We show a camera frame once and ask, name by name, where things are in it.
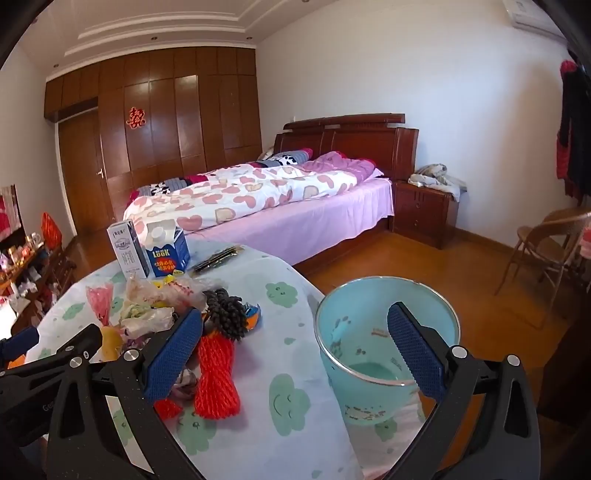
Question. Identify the striped pink towel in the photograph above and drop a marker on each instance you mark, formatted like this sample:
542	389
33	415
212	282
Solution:
585	242

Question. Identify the pile of clothes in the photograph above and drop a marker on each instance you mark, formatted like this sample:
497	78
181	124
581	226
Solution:
434	177

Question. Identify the heart print quilt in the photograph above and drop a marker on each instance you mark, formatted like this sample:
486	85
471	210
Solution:
231	194

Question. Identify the wooden door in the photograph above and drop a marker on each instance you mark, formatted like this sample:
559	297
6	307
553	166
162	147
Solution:
83	175

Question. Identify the dark wooden cabinet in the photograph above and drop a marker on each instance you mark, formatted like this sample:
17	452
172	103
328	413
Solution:
568	369

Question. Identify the pale yellow plastic bag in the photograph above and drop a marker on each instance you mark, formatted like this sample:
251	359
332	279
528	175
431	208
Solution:
133	311

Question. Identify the black jacket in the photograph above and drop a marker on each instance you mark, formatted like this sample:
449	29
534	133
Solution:
579	138

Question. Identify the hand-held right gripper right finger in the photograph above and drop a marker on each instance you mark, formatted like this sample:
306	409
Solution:
415	350

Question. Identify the red foam net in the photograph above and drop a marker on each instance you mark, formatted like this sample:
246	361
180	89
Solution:
167	408
217	374

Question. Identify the wooden bed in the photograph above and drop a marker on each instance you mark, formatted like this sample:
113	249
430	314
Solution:
295	226

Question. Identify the red patterned cloth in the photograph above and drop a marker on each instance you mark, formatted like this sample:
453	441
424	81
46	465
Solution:
9	210

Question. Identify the pink quilt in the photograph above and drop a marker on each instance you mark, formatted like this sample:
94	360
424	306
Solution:
332	161

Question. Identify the grey wrapper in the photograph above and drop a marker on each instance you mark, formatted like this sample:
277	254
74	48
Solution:
185	385

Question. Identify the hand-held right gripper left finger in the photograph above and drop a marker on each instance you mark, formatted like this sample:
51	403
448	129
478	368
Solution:
173	355

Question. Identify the black foam net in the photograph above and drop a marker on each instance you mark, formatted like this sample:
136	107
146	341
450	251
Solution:
226	314

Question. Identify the orange and blue wrapper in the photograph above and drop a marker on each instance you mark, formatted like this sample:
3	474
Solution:
253	316

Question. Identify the red bag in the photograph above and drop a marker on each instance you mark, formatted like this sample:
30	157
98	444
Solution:
51	230

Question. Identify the red paper decoration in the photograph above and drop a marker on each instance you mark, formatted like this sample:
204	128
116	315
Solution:
137	119

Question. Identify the pink mesh bag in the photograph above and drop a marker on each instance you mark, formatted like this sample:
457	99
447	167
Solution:
99	300

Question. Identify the white air conditioner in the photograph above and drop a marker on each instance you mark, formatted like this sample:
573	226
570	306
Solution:
531	16

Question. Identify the black foil wrapper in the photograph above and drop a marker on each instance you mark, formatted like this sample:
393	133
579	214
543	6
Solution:
217	259

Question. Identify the light blue waste bin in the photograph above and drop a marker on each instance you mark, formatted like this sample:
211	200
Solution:
351	323

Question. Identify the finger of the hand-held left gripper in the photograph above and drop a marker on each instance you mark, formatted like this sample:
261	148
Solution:
21	342
78	340

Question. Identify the white milk carton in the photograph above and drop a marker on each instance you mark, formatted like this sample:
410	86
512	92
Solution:
124	249

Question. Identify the blue milk carton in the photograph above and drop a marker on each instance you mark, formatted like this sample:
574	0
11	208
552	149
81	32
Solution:
166	258

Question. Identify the wicker chair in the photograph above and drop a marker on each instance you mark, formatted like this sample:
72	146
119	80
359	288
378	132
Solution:
535	240

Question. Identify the wooden nightstand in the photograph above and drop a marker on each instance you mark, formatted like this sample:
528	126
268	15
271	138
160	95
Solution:
425	217

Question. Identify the clear plastic bag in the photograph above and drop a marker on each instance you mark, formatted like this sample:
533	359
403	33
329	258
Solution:
157	323

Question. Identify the cow print blanket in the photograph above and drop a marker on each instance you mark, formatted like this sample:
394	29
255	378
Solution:
288	159

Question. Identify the cluttered side table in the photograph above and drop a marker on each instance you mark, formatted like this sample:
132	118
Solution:
32	277

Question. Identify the wooden wardrobe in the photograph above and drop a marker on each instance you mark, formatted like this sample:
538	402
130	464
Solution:
184	120

